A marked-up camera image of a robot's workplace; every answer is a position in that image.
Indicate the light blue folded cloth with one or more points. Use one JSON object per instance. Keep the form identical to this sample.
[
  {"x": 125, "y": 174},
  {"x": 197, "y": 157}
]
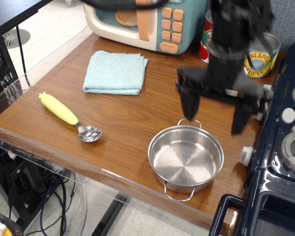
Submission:
[{"x": 115, "y": 73}]

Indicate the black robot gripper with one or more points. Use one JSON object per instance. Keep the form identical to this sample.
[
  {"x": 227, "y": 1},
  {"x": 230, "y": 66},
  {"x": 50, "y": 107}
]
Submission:
[{"x": 225, "y": 71}]

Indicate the yellow handled metal spoon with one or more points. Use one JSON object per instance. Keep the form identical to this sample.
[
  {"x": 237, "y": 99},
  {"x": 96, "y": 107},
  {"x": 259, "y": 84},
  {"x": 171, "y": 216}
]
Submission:
[{"x": 87, "y": 134}]

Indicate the tomato sauce can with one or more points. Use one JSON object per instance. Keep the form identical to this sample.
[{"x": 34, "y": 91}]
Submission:
[{"x": 206, "y": 37}]

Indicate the black table leg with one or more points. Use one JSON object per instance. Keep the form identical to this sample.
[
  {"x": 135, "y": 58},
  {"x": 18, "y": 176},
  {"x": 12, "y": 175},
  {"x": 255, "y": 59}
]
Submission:
[{"x": 109, "y": 217}]

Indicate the dark blue toy stove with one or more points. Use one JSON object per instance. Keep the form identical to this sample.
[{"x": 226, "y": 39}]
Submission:
[{"x": 267, "y": 207}]

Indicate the pineapple slices can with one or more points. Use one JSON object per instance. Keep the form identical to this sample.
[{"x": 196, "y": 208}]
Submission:
[{"x": 258, "y": 62}]

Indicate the black side desk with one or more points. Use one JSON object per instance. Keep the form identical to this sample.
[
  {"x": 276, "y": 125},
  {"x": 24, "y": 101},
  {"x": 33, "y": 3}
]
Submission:
[{"x": 14, "y": 12}]

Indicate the black computer tower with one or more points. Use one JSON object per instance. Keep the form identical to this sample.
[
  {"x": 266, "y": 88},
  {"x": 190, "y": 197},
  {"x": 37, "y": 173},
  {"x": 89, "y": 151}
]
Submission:
[{"x": 8, "y": 73}]

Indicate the plush white mushroom toy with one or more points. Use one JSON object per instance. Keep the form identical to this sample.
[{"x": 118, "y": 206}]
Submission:
[{"x": 231, "y": 92}]

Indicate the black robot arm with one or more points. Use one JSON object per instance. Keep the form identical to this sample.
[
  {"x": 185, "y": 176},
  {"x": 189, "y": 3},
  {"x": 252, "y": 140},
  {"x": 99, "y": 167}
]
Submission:
[{"x": 236, "y": 23}]

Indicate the small stainless steel pan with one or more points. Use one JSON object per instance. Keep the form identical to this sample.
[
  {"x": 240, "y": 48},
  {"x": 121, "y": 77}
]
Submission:
[{"x": 185, "y": 159}]

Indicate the toy microwave oven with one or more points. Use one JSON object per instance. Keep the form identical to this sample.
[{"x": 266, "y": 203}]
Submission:
[{"x": 168, "y": 29}]

